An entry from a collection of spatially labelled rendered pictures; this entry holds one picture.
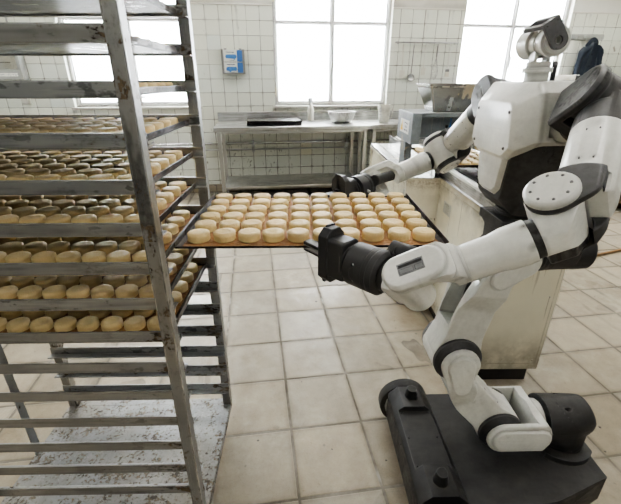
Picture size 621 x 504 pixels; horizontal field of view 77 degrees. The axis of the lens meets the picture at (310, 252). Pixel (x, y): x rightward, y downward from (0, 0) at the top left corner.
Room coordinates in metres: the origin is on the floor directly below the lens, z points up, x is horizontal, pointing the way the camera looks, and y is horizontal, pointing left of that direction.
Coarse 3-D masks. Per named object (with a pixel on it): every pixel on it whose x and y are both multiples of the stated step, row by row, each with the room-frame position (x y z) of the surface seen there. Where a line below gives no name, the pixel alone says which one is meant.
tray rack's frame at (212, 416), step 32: (0, 352) 0.96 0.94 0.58; (64, 384) 1.17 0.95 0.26; (64, 416) 1.12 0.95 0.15; (96, 416) 1.12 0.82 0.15; (128, 416) 1.12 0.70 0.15; (224, 416) 1.12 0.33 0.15; (32, 480) 0.86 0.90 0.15; (64, 480) 0.86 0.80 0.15; (96, 480) 0.86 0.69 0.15; (128, 480) 0.86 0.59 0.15; (160, 480) 0.86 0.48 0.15
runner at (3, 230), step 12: (0, 228) 0.76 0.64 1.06; (12, 228) 0.76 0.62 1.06; (24, 228) 0.76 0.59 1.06; (36, 228) 0.76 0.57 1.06; (48, 228) 0.76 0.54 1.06; (60, 228) 0.76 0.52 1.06; (72, 228) 0.76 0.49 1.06; (84, 228) 0.76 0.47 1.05; (96, 228) 0.76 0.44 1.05; (108, 228) 0.76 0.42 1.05; (120, 228) 0.76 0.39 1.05; (132, 228) 0.76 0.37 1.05
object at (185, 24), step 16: (176, 0) 1.18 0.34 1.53; (192, 32) 1.21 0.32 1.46; (192, 48) 1.19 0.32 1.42; (192, 64) 1.18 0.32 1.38; (192, 96) 1.18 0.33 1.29; (192, 112) 1.18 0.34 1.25; (192, 128) 1.18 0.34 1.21; (208, 192) 1.19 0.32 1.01; (208, 256) 1.18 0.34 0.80; (208, 272) 1.18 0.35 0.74; (224, 336) 1.20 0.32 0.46; (224, 400) 1.18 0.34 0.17
